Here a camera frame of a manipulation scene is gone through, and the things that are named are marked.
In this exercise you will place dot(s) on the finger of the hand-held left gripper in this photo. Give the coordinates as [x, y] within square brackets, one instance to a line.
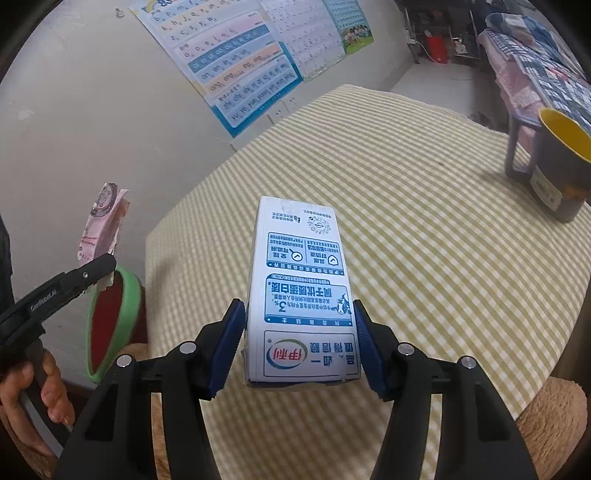
[90, 272]

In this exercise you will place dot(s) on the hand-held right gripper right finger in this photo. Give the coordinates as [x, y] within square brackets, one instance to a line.
[371, 355]

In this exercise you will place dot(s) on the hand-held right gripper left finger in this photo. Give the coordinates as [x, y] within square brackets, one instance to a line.
[226, 350]

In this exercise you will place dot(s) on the pink printed paper wrapper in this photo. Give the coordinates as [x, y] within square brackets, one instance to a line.
[99, 230]

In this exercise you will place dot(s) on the green bin with red inside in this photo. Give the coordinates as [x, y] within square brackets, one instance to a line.
[106, 332]

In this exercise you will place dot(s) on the white blue milk carton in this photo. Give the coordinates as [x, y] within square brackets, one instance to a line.
[300, 277]

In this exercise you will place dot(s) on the person's left hand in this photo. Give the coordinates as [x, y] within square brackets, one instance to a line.
[57, 397]

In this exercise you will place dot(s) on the green checked tablecloth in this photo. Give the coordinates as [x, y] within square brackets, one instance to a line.
[415, 230]

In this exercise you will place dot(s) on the blue bordered letter chart poster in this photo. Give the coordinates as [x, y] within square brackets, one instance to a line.
[231, 69]

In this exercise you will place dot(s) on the grey mug with yellow inside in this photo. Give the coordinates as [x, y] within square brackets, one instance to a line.
[554, 184]

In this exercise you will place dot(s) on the red box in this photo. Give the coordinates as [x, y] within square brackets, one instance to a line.
[436, 48]

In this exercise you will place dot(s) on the white table chart poster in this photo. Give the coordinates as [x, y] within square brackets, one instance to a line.
[304, 37]

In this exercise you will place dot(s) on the black metal rack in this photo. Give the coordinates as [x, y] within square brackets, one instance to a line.
[475, 41]

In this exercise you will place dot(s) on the blue green chart poster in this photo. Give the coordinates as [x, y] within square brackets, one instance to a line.
[348, 23]

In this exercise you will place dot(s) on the blue plaid blanket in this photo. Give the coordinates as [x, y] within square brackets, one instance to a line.
[545, 69]

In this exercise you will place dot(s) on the white wall socket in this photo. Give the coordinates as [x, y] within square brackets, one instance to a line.
[272, 115]
[288, 105]

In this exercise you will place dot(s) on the small wall hook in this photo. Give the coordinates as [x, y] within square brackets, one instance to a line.
[120, 13]

